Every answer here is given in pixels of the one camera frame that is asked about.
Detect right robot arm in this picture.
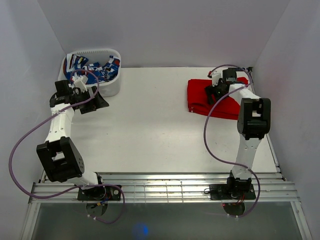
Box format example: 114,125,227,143
204,67,271,202

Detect aluminium frame rail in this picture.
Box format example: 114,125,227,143
28,172,301,205

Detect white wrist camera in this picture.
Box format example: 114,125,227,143
208,71,222,87
71,75,88,93

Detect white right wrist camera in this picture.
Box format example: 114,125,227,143
208,71,222,87

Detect red trousers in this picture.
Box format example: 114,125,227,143
186,76,251,121

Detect white plastic basket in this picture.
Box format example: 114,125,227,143
58,48,122,97

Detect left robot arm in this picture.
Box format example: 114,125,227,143
36,80,109,200

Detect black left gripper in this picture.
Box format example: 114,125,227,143
73,86,109,115

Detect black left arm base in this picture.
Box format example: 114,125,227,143
77,185,122,202

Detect blue white patterned garment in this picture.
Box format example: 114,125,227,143
62,53,121,85

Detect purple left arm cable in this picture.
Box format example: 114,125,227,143
8,69,126,225

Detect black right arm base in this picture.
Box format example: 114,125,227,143
209,184,256,200

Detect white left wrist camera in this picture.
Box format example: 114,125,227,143
71,75,88,93

